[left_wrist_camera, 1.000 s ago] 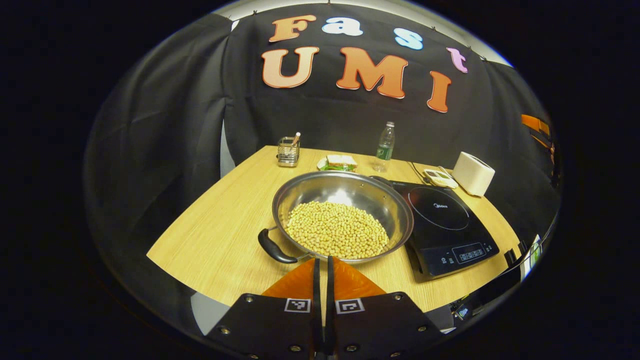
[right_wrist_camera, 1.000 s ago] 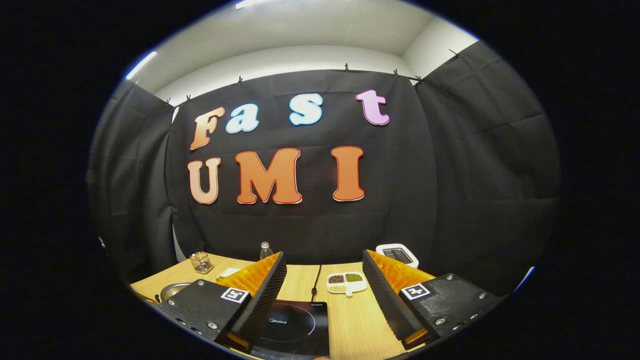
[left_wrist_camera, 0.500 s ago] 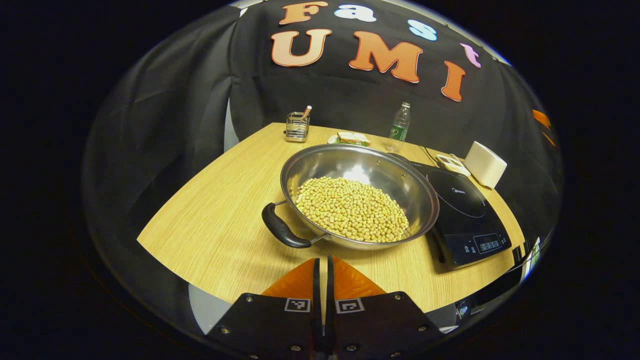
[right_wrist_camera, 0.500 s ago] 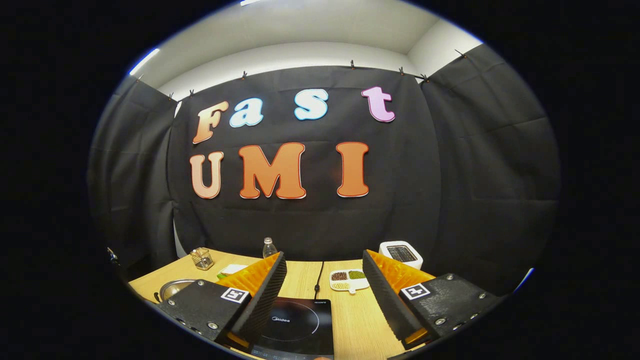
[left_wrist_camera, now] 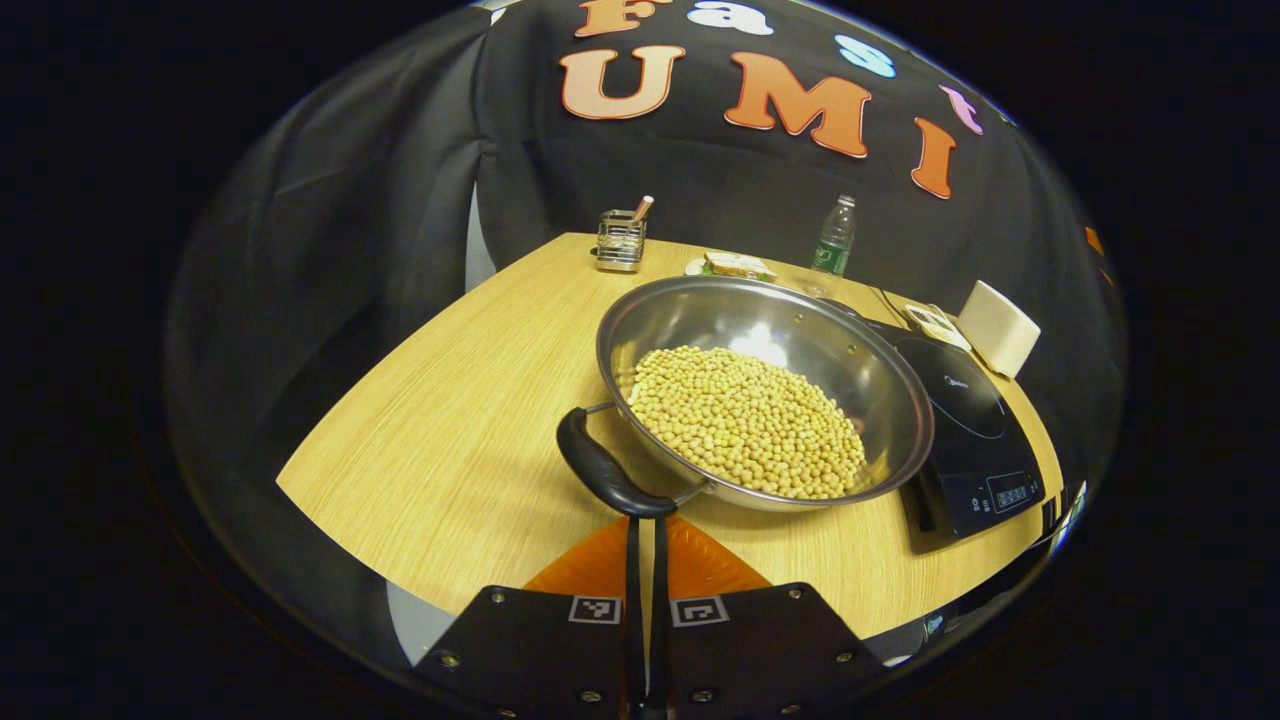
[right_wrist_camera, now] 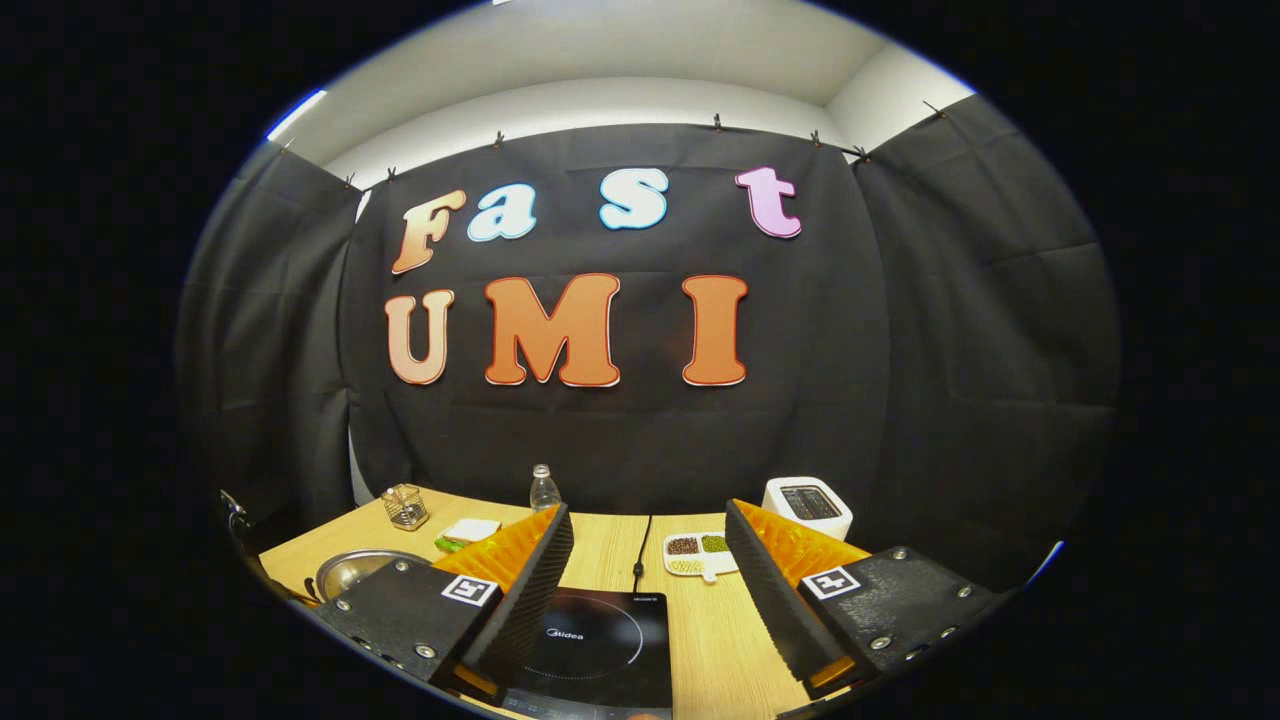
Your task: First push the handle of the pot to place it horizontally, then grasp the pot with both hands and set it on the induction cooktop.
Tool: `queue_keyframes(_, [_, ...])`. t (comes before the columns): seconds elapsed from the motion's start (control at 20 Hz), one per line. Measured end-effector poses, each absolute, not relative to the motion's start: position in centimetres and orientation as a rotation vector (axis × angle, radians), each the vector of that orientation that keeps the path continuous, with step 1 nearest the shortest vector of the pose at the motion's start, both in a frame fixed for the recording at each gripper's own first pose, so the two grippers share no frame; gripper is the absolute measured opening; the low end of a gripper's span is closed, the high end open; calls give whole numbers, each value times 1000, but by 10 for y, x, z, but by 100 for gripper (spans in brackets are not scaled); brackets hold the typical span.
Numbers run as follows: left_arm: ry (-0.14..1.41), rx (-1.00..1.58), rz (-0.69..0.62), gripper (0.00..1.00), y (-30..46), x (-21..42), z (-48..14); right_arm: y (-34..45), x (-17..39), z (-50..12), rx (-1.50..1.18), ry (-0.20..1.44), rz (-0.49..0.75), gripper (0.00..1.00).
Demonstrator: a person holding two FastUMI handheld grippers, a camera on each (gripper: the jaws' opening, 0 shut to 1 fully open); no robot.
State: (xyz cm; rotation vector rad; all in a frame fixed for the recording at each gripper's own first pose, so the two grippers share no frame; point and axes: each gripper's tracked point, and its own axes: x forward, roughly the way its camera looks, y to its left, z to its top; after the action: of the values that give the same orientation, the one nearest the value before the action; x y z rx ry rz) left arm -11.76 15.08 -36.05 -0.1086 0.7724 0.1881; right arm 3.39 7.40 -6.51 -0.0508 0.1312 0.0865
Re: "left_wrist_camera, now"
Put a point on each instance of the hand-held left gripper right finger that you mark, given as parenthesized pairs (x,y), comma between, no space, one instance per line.
(661,600)

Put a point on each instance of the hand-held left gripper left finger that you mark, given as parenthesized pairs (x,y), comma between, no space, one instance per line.
(632,600)

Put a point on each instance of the black induction cooktop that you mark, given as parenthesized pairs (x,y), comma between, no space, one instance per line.
(975,440)

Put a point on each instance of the pile of soybeans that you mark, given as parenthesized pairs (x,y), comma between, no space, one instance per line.
(750,420)

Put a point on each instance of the sandwich with lettuce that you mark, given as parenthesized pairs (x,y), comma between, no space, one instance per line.
(738,265)

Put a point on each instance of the white divided seasoning dish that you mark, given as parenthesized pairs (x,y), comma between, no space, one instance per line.
(935,325)

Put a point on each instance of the clear plastic water bottle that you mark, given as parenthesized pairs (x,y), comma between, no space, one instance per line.
(832,250)

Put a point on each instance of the white toaster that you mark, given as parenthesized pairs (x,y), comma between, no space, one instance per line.
(1000,328)

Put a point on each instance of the black backdrop cloth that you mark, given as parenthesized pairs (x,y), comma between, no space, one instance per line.
(400,200)

